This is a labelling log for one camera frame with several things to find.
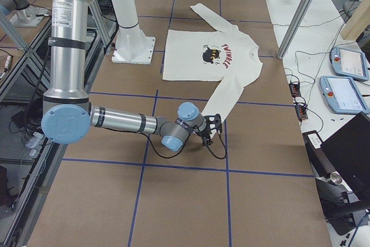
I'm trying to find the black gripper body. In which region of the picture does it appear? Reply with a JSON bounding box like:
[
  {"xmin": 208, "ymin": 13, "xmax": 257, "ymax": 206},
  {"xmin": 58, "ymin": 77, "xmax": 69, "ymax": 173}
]
[{"xmin": 199, "ymin": 114, "xmax": 222, "ymax": 146}]

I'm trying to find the cream long-sleeve printed shirt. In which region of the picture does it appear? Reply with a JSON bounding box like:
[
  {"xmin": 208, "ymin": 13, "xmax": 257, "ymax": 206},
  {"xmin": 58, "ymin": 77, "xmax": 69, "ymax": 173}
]
[{"xmin": 162, "ymin": 3, "xmax": 262, "ymax": 120}]

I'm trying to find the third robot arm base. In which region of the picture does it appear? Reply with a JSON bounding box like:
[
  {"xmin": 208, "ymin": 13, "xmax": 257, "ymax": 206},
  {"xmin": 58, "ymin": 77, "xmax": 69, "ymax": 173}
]
[{"xmin": 1, "ymin": 0, "xmax": 50, "ymax": 27}]

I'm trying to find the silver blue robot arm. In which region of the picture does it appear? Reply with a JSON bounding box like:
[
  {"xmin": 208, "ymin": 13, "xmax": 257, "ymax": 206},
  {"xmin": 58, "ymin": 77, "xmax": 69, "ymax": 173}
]
[{"xmin": 41, "ymin": 0, "xmax": 222, "ymax": 154}]

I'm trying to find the far small circuit board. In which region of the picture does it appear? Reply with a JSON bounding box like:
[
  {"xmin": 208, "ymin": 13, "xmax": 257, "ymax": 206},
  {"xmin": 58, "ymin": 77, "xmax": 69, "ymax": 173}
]
[{"xmin": 288, "ymin": 82, "xmax": 301, "ymax": 97}]

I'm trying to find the small circuit board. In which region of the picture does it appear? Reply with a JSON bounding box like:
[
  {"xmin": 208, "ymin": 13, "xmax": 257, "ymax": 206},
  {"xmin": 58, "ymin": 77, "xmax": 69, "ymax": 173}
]
[
  {"xmin": 288, "ymin": 82, "xmax": 301, "ymax": 97},
  {"xmin": 295, "ymin": 103, "xmax": 308, "ymax": 122}
]

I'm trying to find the near small circuit board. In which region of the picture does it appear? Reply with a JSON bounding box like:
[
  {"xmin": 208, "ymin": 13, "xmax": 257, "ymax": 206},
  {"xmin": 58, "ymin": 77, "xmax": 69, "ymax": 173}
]
[{"xmin": 295, "ymin": 103, "xmax": 308, "ymax": 122}]

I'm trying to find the near blue teach pendant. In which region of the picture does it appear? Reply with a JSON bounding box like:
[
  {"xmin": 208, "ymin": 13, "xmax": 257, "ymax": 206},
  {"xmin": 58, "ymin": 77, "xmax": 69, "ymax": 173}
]
[{"xmin": 319, "ymin": 76, "xmax": 369, "ymax": 115}]

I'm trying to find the blue teach pendant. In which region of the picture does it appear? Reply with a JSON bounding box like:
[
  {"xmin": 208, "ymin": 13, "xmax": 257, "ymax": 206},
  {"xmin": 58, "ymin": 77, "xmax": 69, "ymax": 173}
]
[
  {"xmin": 330, "ymin": 47, "xmax": 369, "ymax": 81},
  {"xmin": 319, "ymin": 76, "xmax": 369, "ymax": 115}
]

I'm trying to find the black laptop computer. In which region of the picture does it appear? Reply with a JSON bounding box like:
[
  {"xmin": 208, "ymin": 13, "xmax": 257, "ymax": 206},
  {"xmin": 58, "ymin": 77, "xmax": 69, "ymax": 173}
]
[{"xmin": 321, "ymin": 112, "xmax": 369, "ymax": 200}]

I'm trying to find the far blue teach pendant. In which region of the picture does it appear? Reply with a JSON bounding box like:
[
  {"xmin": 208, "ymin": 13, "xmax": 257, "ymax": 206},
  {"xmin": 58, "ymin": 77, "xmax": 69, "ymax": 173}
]
[{"xmin": 330, "ymin": 47, "xmax": 369, "ymax": 81}]

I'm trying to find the black monitor stand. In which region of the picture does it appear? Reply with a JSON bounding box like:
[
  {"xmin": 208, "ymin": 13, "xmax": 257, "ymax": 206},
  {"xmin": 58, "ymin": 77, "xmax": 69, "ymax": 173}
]
[{"xmin": 302, "ymin": 131, "xmax": 369, "ymax": 235}]

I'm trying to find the wooden beam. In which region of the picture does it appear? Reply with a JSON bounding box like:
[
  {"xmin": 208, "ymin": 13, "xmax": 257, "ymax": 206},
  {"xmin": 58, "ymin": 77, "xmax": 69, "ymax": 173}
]
[{"xmin": 341, "ymin": 0, "xmax": 370, "ymax": 40}]

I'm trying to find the white power strip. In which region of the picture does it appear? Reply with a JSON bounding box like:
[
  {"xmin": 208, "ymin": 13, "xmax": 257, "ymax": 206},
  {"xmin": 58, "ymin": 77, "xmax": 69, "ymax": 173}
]
[{"xmin": 24, "ymin": 131, "xmax": 45, "ymax": 157}]

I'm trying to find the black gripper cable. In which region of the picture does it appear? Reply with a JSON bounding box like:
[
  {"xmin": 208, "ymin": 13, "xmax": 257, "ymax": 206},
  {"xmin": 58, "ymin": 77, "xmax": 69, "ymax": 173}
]
[{"xmin": 147, "ymin": 131, "xmax": 227, "ymax": 160}]

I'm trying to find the white camera mast column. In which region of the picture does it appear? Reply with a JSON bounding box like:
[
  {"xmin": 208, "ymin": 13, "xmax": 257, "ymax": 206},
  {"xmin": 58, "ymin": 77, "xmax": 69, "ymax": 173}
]
[{"xmin": 111, "ymin": 0, "xmax": 156, "ymax": 65}]

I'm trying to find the aluminium frame post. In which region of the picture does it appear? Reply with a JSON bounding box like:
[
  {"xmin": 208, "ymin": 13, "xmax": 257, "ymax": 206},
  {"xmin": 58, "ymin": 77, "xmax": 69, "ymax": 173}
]
[{"xmin": 277, "ymin": 0, "xmax": 312, "ymax": 60}]

